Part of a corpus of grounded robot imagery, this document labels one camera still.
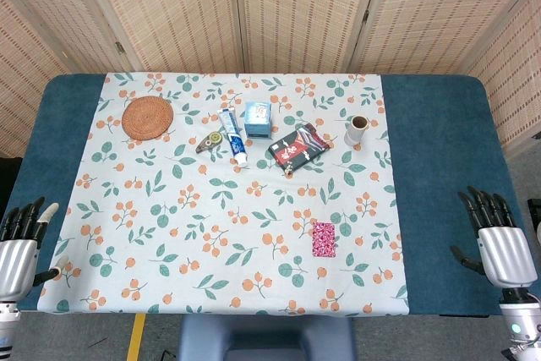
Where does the blue fabric table cover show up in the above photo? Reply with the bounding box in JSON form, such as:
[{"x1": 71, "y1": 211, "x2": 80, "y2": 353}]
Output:
[{"x1": 0, "y1": 73, "x2": 529, "y2": 318}]

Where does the correction tape dispenser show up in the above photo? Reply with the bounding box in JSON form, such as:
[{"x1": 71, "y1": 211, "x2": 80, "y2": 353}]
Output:
[{"x1": 194, "y1": 131, "x2": 224, "y2": 154}]

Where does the round woven rattan coaster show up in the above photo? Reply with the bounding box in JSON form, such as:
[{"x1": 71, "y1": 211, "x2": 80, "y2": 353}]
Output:
[{"x1": 121, "y1": 96, "x2": 175, "y2": 141}]

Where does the small white cup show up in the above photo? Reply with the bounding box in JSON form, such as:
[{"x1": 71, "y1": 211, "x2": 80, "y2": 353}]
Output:
[{"x1": 343, "y1": 115, "x2": 370, "y2": 147}]

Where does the black white floor device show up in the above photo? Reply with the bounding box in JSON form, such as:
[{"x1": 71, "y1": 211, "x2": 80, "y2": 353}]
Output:
[{"x1": 526, "y1": 199, "x2": 541, "y2": 233}]

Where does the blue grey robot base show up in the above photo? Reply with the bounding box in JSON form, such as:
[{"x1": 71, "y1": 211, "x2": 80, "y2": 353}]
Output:
[{"x1": 177, "y1": 314, "x2": 358, "y2": 361}]

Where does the floral print tablecloth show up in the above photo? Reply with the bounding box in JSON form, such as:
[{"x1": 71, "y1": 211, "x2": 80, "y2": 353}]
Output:
[{"x1": 36, "y1": 72, "x2": 410, "y2": 316}]

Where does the black patterned pouch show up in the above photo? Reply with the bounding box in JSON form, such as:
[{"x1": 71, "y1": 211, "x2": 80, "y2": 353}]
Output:
[{"x1": 267, "y1": 122, "x2": 331, "y2": 176}]

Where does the blue white toothpaste tube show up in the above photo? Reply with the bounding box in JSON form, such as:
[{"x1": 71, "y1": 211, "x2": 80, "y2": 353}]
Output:
[{"x1": 216, "y1": 107, "x2": 249, "y2": 168}]

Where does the small light blue box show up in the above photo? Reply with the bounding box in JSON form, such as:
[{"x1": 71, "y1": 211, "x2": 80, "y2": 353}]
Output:
[{"x1": 243, "y1": 101, "x2": 272, "y2": 141}]

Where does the pink patterned folding cloth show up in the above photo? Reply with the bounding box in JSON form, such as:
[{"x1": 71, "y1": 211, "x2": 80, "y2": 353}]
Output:
[{"x1": 311, "y1": 222, "x2": 337, "y2": 259}]

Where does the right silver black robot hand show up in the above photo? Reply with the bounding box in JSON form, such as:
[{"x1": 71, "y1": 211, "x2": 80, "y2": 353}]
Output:
[{"x1": 450, "y1": 185, "x2": 538, "y2": 290}]

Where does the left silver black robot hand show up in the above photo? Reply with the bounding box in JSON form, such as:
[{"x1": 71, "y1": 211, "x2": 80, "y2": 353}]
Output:
[{"x1": 0, "y1": 196, "x2": 71, "y2": 304}]

